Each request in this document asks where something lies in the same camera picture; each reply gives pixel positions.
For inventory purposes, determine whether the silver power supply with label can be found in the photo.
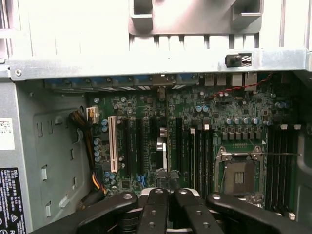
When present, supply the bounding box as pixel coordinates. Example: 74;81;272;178
0;81;34;234

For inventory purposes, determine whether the yellow black power wire bundle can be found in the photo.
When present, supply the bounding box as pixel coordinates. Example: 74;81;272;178
69;109;109;212

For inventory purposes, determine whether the red black twisted wire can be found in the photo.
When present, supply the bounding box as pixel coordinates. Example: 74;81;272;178
212;74;273;98

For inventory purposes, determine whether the black long expansion slot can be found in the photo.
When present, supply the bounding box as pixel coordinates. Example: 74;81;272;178
123;118;132;177
136;118;144;176
175;118;184;172

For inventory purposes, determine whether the grey parts rack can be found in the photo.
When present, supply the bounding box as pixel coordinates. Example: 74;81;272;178
128;0;265;35

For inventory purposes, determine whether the thin metal locking lever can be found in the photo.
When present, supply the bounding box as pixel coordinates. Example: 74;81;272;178
262;152;303;156

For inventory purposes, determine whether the open PC case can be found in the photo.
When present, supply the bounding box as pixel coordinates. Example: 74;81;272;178
0;47;312;234

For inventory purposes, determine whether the green motherboard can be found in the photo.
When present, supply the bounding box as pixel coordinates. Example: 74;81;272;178
86;73;297;215

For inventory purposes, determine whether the white expansion slot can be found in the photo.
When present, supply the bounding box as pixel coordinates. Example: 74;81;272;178
108;116;119;173

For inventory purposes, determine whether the CPU socket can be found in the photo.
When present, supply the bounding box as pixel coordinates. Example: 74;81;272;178
215;145;265;204

